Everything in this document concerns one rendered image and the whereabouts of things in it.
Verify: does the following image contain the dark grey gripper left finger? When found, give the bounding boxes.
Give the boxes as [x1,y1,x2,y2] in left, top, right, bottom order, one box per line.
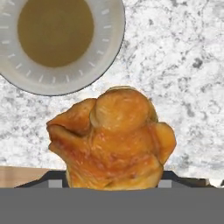
[16,170,70,189]

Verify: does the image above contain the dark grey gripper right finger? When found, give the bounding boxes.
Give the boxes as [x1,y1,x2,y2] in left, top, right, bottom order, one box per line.
[157,170,216,189]

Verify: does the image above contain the golden brown chicken drumstick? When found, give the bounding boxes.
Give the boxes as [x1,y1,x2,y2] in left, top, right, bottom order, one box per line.
[45,85,178,192]

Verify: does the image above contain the white bowl with tan inside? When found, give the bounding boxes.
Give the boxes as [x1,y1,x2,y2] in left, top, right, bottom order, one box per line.
[0,0,127,97]

